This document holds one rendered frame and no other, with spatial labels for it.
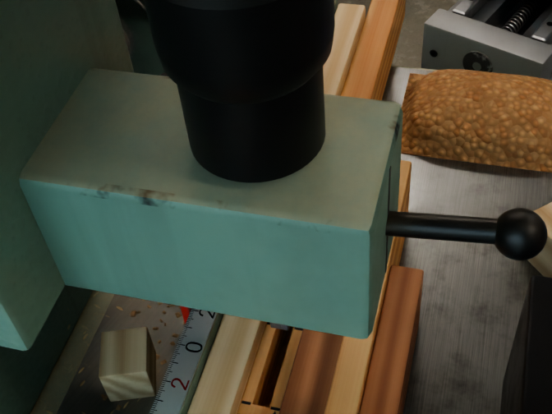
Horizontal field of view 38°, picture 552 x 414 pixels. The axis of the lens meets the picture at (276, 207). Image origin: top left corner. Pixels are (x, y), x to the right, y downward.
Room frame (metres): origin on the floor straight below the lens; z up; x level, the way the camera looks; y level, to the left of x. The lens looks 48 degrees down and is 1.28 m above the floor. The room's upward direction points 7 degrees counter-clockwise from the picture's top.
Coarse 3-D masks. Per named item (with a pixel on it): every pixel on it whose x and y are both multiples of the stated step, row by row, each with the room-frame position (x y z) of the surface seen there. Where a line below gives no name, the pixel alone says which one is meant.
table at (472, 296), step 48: (384, 96) 0.44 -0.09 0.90; (432, 192) 0.34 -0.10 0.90; (480, 192) 0.33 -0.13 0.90; (528, 192) 0.33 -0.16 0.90; (432, 240) 0.30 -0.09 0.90; (432, 288) 0.27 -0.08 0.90; (480, 288) 0.26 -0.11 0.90; (432, 336) 0.23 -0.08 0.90; (480, 336) 0.23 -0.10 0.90; (432, 384) 0.20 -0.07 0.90; (480, 384) 0.20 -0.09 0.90
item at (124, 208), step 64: (64, 128) 0.24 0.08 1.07; (128, 128) 0.24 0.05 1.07; (384, 128) 0.22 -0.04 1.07; (64, 192) 0.21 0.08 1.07; (128, 192) 0.20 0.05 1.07; (192, 192) 0.20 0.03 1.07; (256, 192) 0.20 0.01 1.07; (320, 192) 0.19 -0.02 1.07; (384, 192) 0.19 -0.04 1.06; (64, 256) 0.22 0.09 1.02; (128, 256) 0.20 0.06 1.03; (192, 256) 0.19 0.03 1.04; (256, 256) 0.19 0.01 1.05; (320, 256) 0.18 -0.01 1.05; (384, 256) 0.20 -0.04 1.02; (320, 320) 0.18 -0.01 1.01
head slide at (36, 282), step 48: (0, 0) 0.24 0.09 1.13; (48, 0) 0.27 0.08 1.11; (96, 0) 0.30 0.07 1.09; (0, 48) 0.24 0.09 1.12; (48, 48) 0.26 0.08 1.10; (96, 48) 0.29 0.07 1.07; (0, 96) 0.23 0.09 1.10; (48, 96) 0.25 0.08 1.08; (0, 144) 0.22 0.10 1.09; (0, 192) 0.21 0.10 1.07; (0, 240) 0.20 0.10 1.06; (0, 288) 0.19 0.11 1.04; (48, 288) 0.21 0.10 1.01; (0, 336) 0.19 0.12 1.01
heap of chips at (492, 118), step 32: (416, 96) 0.42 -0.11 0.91; (448, 96) 0.40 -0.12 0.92; (480, 96) 0.39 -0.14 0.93; (512, 96) 0.39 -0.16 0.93; (544, 96) 0.39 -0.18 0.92; (416, 128) 0.39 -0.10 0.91; (448, 128) 0.38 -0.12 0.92; (480, 128) 0.37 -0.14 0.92; (512, 128) 0.37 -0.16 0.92; (544, 128) 0.37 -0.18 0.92; (480, 160) 0.36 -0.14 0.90; (512, 160) 0.36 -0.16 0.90; (544, 160) 0.35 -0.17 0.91
